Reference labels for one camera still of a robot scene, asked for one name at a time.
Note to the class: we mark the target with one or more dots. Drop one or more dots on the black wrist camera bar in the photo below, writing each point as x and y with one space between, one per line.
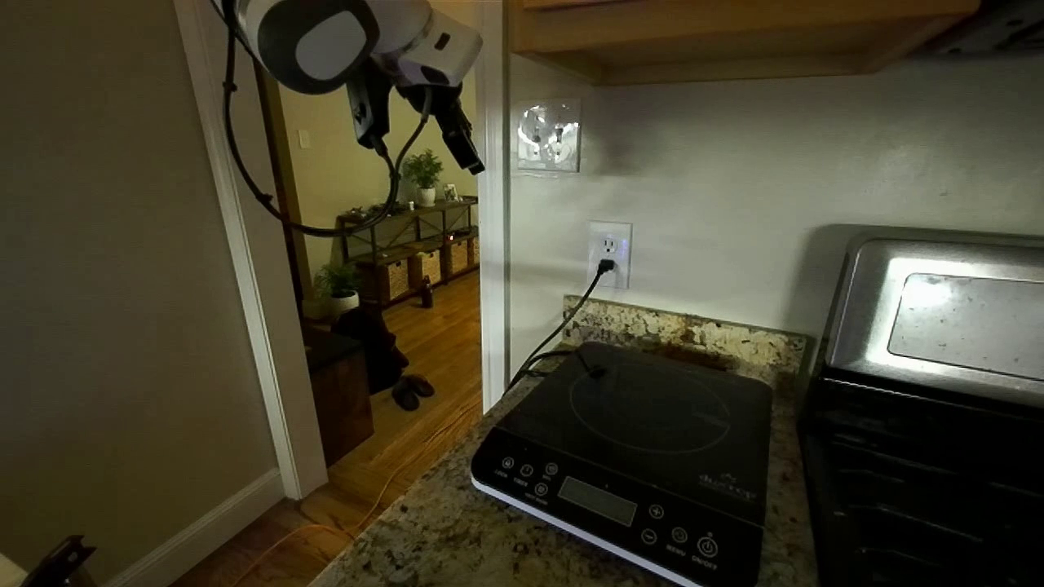
447 124

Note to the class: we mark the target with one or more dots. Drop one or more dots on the wooden wall cabinet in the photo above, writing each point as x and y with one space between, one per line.
738 34

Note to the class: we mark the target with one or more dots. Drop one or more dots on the silver toaster oven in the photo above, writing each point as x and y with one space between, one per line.
923 413

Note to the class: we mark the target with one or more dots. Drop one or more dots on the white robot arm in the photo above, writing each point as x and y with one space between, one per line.
361 36

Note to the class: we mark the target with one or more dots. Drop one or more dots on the white door frame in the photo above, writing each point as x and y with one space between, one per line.
247 273

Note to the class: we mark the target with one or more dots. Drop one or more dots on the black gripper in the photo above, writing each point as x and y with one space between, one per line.
371 97

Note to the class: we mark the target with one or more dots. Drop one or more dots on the white wall outlet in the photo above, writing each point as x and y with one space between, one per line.
608 254

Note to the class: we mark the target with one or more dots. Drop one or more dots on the black shoe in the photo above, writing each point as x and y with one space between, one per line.
418 386
405 396

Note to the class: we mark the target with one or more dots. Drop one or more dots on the black clamp object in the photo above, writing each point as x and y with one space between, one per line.
59 563

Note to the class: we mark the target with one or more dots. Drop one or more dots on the black bag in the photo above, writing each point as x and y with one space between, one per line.
375 347

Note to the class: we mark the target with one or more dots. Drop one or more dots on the dark wooden box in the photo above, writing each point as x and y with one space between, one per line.
342 396

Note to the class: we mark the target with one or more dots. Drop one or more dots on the wooden shelf unit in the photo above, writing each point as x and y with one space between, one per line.
408 249

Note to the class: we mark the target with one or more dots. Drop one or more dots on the black induction cooktop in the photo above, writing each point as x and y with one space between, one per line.
639 445

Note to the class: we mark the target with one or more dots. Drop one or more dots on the double light switch plate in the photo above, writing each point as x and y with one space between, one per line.
547 137

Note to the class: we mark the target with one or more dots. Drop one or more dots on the plant in white pot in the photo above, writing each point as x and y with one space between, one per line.
342 284

